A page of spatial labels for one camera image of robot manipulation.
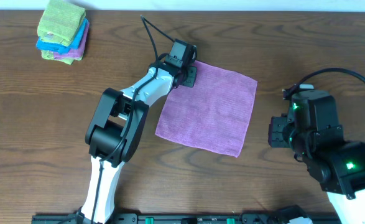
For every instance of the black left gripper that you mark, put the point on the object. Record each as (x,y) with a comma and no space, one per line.
(190,76)

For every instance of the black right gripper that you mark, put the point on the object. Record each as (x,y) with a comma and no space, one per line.
(277,132)

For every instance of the purple microfiber cloth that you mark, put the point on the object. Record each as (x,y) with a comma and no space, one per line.
(213,115)

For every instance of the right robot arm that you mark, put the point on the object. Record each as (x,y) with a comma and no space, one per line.
(312,130)

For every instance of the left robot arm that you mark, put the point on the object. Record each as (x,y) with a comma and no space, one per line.
(118,122)

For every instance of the purple folded cloth in stack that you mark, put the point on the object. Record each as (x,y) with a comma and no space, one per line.
(76,54)

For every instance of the green folded cloth on top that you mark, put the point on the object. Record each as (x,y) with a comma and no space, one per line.
(60,22)

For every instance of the green folded cloth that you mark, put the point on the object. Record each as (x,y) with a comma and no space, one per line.
(60,22)
(48,55)

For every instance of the green folded cloth at bottom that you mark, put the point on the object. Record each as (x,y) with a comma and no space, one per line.
(48,55)

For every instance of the blue folded cloth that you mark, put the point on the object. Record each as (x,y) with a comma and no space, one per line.
(61,49)

